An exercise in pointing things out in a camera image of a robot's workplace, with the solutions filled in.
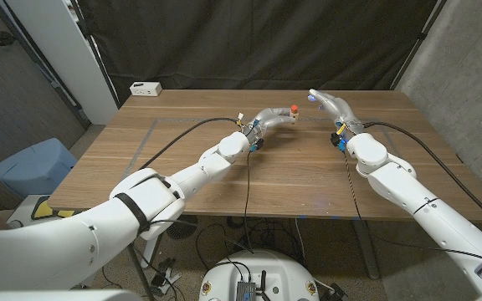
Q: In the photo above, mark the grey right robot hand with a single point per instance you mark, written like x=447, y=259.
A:
x=341, y=113

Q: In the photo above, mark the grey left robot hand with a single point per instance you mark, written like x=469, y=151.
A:
x=270, y=117

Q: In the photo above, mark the wooden block with holes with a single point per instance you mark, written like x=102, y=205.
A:
x=294, y=118

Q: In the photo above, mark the wooden screw with red head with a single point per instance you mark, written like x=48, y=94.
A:
x=294, y=108

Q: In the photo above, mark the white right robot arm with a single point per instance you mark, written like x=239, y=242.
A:
x=400, y=188

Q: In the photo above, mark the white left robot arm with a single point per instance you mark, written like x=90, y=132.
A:
x=78, y=242

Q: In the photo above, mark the black backdrop stand pole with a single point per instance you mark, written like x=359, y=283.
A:
x=418, y=39
x=94, y=54

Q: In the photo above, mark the white power strip box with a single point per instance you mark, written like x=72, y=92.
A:
x=145, y=88

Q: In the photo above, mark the grey table leg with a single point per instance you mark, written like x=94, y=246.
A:
x=364, y=251

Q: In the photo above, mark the round black floor fan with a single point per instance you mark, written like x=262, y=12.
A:
x=184, y=229

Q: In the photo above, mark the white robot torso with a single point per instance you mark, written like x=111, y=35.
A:
x=262, y=267

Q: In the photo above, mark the grey electronics box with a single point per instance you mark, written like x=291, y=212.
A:
x=245, y=291

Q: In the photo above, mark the small black device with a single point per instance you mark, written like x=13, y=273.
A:
x=338, y=292

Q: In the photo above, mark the white table leg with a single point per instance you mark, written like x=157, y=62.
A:
x=149, y=255

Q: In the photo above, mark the black white floor gadget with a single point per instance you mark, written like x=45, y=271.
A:
x=165, y=278

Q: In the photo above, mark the white pillar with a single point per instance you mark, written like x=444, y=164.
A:
x=65, y=54

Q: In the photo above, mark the blue plastic bin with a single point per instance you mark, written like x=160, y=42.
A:
x=32, y=167

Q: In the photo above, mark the yellow black object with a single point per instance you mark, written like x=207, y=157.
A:
x=42, y=209

